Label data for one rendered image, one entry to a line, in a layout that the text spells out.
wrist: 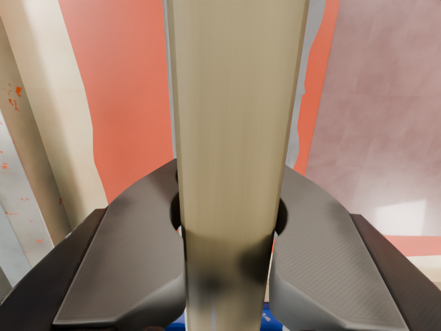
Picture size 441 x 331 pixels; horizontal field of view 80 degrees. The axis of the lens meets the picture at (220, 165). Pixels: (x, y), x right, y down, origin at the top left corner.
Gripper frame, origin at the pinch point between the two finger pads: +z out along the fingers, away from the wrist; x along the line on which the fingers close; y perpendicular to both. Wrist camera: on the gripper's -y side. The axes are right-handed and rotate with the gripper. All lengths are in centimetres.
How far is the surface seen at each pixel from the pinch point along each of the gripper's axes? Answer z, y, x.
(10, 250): 109, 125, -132
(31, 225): 10.0, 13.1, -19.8
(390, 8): 13.5, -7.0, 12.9
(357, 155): 13.6, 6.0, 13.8
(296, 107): 13.3, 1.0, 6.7
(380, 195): 13.6, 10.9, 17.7
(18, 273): 109, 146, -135
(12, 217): 10.0, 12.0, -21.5
